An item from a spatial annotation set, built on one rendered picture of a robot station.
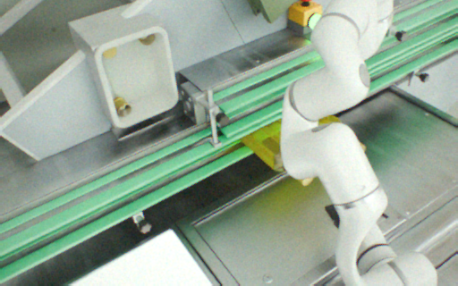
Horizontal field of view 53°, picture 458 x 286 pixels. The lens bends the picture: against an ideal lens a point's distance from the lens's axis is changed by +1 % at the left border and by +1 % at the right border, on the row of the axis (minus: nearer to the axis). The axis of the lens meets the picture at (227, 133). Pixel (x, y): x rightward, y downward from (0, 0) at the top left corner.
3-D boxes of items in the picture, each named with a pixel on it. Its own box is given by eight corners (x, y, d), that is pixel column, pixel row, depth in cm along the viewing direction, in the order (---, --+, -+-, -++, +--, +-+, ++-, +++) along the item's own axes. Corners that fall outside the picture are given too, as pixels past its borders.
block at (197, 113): (182, 114, 122) (195, 127, 117) (176, 85, 116) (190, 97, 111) (193, 109, 123) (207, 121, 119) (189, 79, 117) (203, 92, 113)
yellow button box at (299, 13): (286, 26, 136) (303, 35, 131) (287, 3, 132) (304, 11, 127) (304, 19, 139) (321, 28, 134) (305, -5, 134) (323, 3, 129)
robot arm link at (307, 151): (410, 156, 81) (345, 171, 93) (356, 49, 80) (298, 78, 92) (361, 201, 71) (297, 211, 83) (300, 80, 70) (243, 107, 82)
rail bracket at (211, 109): (196, 132, 119) (223, 158, 110) (188, 78, 108) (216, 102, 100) (206, 128, 120) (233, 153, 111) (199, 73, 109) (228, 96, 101)
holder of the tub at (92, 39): (108, 130, 119) (120, 145, 114) (79, 34, 102) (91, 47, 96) (166, 105, 126) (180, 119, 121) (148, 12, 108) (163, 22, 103)
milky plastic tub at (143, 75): (103, 114, 115) (117, 131, 110) (78, 34, 101) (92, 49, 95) (164, 89, 122) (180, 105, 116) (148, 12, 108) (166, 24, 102)
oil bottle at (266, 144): (232, 134, 128) (280, 177, 113) (231, 118, 124) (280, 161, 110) (248, 126, 130) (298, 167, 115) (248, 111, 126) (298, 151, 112)
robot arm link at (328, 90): (298, 30, 89) (266, 78, 81) (351, -3, 78) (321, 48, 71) (341, 80, 93) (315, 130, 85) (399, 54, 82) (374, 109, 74)
